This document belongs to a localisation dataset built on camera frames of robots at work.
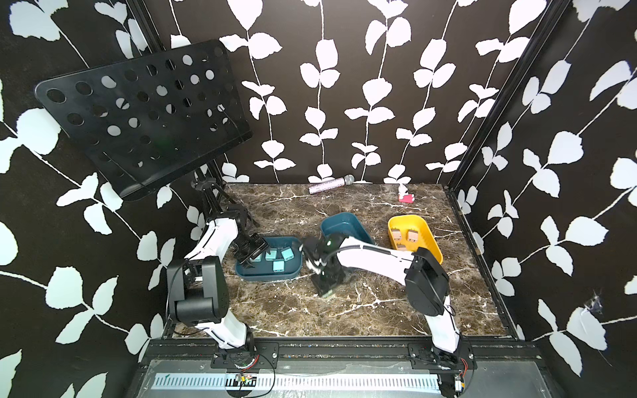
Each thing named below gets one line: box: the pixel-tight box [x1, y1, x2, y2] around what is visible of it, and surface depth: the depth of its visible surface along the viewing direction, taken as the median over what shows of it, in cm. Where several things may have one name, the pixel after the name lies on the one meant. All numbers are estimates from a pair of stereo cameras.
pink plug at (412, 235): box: [407, 229, 419, 243], surface depth 103 cm
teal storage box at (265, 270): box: [235, 236, 303, 282], surface depth 92 cm
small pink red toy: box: [398, 193, 415, 204], surface depth 117 cm
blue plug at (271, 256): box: [264, 249, 278, 262], surface depth 95 cm
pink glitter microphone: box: [308, 174, 355, 195], surface depth 121 cm
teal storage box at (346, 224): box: [320, 212, 375, 245], surface depth 106 cm
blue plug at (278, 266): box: [272, 260, 285, 273], surface depth 92 cm
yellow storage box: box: [387, 214, 443, 264], surface depth 103 cm
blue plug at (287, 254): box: [280, 246, 296, 263], surface depth 95 cm
